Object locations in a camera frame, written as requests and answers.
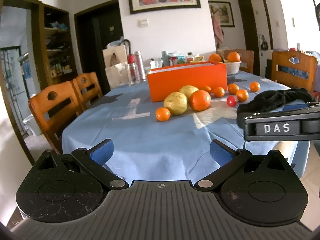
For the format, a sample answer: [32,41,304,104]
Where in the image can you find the red tomato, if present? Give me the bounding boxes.
[227,95,238,107]

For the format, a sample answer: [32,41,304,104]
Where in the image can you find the large orange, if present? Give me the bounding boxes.
[208,54,222,62]
[189,90,211,112]
[227,51,241,62]

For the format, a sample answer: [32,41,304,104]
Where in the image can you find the black gloved right hand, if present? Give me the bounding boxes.
[237,88,316,114]

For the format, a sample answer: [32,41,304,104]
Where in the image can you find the wooden chair near right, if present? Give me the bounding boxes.
[271,51,317,92]

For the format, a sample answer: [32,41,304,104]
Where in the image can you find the wooden chair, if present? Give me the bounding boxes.
[72,72,103,112]
[222,49,254,74]
[271,51,317,92]
[28,81,82,154]

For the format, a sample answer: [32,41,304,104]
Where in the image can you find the small tangerine far right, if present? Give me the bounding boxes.
[249,81,261,92]

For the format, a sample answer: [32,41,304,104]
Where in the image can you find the blue patterned tablecloth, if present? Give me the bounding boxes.
[62,82,310,183]

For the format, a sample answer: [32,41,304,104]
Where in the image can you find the wooden chair near left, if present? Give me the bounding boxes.
[28,81,82,154]

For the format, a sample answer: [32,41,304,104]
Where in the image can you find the small tangerine middle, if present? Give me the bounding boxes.
[213,86,225,98]

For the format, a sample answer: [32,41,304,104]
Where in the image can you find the small tangerine by box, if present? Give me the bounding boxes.
[199,86,212,94]

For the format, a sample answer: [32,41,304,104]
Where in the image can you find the wooden chair far left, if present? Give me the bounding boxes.
[72,72,103,112]

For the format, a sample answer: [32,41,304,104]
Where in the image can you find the small tangerine front left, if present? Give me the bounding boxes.
[155,107,171,122]

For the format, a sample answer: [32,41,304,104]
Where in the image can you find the wooden chair far right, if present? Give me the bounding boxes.
[222,49,254,74]

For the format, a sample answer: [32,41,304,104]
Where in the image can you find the white plastic colander basket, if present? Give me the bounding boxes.
[225,61,241,75]

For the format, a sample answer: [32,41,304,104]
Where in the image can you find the glass mug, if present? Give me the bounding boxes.
[123,62,140,86]

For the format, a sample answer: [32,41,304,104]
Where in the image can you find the orange cardboard box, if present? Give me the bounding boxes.
[147,62,227,102]

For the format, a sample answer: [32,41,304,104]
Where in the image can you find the red umbrella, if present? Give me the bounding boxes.
[121,39,136,81]

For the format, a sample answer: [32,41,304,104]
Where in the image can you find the red lidded jar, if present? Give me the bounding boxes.
[169,56,178,66]

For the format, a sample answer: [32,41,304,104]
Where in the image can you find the pink thermos bottle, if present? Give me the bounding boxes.
[132,51,146,81]

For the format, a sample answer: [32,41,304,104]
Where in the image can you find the wooden shelf cabinet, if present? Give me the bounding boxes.
[31,3,78,90]

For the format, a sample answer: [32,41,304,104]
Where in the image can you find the grey tall cylinder bottle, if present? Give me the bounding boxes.
[162,51,170,67]

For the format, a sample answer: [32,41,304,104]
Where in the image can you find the pink hanging clothes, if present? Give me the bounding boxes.
[212,12,224,45]

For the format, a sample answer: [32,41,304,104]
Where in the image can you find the framed landscape picture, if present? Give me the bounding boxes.
[208,1,235,27]

